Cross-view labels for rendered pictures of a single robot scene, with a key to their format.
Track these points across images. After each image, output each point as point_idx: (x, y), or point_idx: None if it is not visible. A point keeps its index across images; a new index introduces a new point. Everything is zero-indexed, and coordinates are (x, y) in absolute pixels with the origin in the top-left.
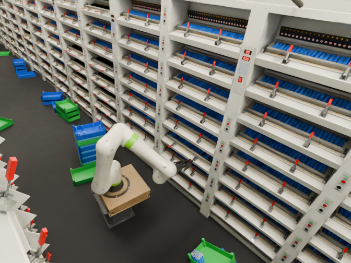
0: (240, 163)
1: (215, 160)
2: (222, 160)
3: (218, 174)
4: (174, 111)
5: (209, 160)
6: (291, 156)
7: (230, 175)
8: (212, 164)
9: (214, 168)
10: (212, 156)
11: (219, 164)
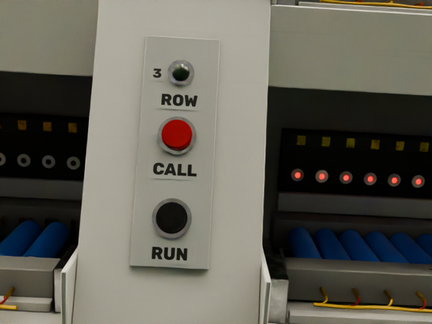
0: (428, 11)
1: (140, 81)
2: (251, 7)
3: (238, 292)
4: None
5: (3, 255)
6: None
7: (338, 279)
8: (97, 177)
9: (146, 217)
10: (75, 69)
11: (213, 103)
